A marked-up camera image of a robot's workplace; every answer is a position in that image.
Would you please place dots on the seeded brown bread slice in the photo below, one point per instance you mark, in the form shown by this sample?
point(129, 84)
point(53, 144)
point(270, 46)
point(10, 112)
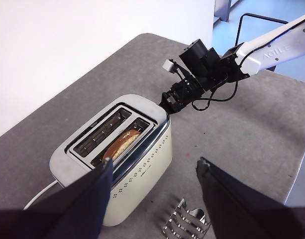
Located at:
point(117, 147)

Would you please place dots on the silver metal toast rack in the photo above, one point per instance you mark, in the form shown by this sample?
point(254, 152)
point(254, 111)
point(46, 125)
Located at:
point(200, 215)

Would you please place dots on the cream two-slot toaster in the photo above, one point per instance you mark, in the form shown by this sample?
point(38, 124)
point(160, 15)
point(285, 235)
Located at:
point(142, 184)

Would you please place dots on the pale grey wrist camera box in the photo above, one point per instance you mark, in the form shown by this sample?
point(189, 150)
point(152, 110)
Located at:
point(169, 66)

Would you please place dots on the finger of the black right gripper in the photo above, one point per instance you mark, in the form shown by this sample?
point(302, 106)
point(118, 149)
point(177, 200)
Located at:
point(166, 99)
point(177, 106)

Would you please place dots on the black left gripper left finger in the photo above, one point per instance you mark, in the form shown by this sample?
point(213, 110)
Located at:
point(75, 211)

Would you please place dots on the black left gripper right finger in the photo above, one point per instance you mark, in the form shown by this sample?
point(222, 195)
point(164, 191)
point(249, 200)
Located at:
point(241, 211)

